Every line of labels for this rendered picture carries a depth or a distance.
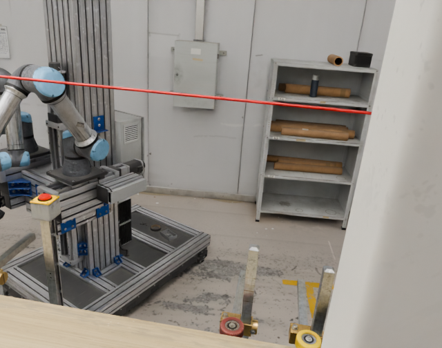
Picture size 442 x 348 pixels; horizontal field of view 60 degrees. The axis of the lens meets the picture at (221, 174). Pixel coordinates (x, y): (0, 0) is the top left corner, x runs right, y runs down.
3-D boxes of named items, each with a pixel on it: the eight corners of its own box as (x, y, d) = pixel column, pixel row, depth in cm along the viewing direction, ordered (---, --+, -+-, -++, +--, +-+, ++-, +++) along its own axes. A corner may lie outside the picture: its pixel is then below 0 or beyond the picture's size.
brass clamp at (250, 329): (221, 320, 144) (222, 309, 142) (257, 326, 142) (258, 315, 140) (218, 332, 138) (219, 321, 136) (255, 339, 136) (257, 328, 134)
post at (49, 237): (56, 311, 155) (44, 212, 138) (67, 313, 154) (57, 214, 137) (49, 319, 150) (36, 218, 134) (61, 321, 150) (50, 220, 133)
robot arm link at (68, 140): (77, 148, 209) (76, 124, 204) (94, 154, 202) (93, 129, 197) (59, 154, 199) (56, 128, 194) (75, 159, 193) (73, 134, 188)
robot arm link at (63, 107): (96, 144, 203) (33, 58, 162) (116, 150, 196) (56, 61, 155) (81, 161, 198) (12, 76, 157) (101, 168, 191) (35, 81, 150)
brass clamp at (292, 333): (288, 331, 140) (290, 321, 138) (326, 338, 139) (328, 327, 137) (288, 344, 135) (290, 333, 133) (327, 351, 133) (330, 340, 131)
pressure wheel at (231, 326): (246, 353, 129) (248, 327, 125) (226, 363, 125) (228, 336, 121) (233, 337, 135) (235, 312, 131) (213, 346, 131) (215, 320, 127)
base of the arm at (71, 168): (80, 164, 214) (79, 147, 211) (98, 170, 207) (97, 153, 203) (56, 171, 203) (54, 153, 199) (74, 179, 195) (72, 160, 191)
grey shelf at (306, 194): (254, 202, 425) (271, 57, 368) (335, 210, 421) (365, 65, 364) (255, 221, 383) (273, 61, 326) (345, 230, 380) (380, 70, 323)
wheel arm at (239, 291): (239, 277, 169) (239, 268, 167) (246, 277, 168) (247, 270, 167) (224, 354, 129) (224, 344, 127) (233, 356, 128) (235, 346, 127)
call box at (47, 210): (43, 212, 140) (41, 192, 137) (61, 215, 139) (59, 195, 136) (32, 221, 133) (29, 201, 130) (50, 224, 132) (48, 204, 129)
